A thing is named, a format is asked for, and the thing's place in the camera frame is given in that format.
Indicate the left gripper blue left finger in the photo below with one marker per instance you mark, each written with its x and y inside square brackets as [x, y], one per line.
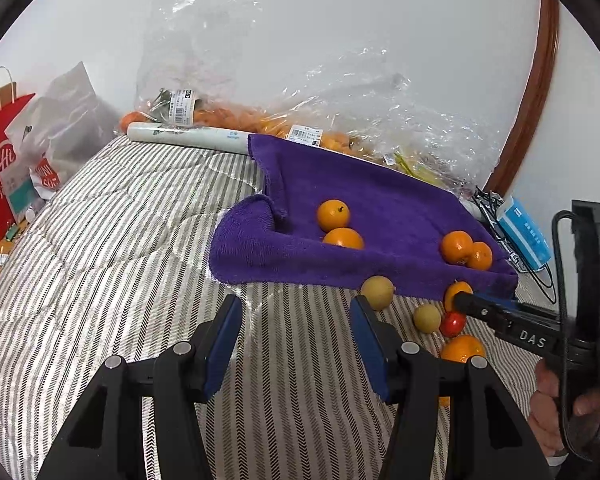
[214, 342]

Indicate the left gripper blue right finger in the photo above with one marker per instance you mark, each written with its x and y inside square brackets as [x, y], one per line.
[379, 346]

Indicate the yellow-green fruit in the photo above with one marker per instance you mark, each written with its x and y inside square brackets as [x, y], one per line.
[427, 318]
[378, 291]

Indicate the small red tomato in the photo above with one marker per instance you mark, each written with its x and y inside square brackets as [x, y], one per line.
[452, 324]

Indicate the large orange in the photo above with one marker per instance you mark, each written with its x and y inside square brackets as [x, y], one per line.
[462, 348]

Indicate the oval orange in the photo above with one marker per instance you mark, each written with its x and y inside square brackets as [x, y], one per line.
[344, 237]

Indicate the striped quilted mattress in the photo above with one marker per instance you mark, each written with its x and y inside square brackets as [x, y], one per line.
[118, 264]

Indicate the purple towel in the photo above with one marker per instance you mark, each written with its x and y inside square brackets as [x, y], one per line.
[274, 236]

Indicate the blue tissue pack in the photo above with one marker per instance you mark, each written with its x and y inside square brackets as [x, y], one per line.
[519, 226]

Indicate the white rolled tube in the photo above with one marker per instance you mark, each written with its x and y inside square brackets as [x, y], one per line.
[210, 138]

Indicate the clear bag of yellow fruit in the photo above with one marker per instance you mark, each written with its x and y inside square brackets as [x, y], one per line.
[363, 97]

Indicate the white plastic bag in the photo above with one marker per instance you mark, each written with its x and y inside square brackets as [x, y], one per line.
[57, 133]

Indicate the clear bag of oranges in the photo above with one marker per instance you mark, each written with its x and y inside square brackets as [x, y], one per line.
[190, 55]

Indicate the brown wooden door frame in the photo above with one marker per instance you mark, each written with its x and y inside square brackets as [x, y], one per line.
[532, 102]

